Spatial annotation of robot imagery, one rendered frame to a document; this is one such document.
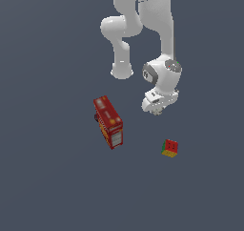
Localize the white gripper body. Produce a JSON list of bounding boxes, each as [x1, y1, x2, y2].
[[140, 89, 180, 114]]

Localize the colourful puzzle cube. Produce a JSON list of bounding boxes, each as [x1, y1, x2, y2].
[[161, 138, 179, 158]]

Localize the red cracker box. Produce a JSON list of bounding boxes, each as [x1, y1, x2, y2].
[[92, 94, 125, 151]]

